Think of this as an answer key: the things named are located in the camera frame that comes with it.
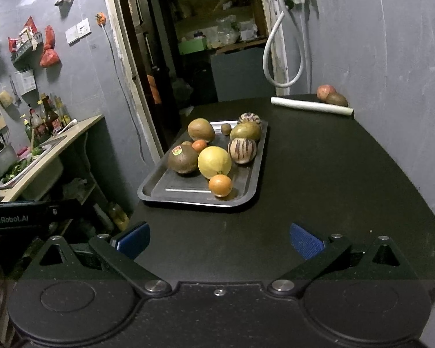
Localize clear plastic bags on shelf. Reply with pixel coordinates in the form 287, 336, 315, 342
215, 16, 258, 44

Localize orange bag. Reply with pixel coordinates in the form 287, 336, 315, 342
147, 74, 162, 104

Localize red mesh bag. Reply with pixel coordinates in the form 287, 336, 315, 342
40, 25, 60, 68

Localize white door frame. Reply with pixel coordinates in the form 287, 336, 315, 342
99, 0, 169, 160

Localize green vegetables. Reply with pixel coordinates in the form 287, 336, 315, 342
3, 147, 44, 182

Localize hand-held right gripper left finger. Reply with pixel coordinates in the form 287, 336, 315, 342
22, 221, 171, 297

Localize yellow lemon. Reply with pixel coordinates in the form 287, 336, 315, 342
197, 146, 233, 179

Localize white wall container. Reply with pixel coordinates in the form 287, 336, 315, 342
14, 70, 36, 95

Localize brown fruit with sticker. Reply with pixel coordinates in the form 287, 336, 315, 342
168, 143, 199, 175

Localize small striped pepino melon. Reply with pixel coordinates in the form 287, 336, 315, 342
238, 112, 263, 129

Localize green wall rack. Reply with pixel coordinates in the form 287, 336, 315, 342
8, 16, 44, 62

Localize white flexible hose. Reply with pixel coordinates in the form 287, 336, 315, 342
263, 0, 312, 88

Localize green box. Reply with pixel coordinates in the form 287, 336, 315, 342
177, 38, 208, 55

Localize metal tray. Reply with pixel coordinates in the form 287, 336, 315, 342
137, 120, 269, 208

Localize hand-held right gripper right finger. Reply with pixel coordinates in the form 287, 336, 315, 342
267, 223, 421, 295

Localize metal pot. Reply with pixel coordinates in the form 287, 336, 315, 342
0, 145, 19, 178

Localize group of sauce bottles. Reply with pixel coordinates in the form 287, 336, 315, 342
22, 94, 72, 143

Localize large striped pepino melon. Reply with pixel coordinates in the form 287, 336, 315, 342
228, 137, 257, 165

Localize dark grey cabinet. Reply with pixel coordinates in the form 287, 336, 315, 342
210, 45, 272, 103

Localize white paper roll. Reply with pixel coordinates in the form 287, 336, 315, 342
271, 96, 355, 118

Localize red apple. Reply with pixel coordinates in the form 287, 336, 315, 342
317, 84, 336, 102

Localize metal sink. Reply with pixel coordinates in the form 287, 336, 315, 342
5, 135, 68, 187

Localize beige kitchen counter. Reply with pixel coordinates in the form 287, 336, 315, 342
0, 114, 105, 204

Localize round orange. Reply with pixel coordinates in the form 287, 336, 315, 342
208, 174, 233, 198

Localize yellow-brown oval fruit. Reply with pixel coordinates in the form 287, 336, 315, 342
187, 118, 216, 143
230, 121, 262, 142

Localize white wall switch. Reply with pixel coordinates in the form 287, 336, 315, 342
65, 18, 92, 46

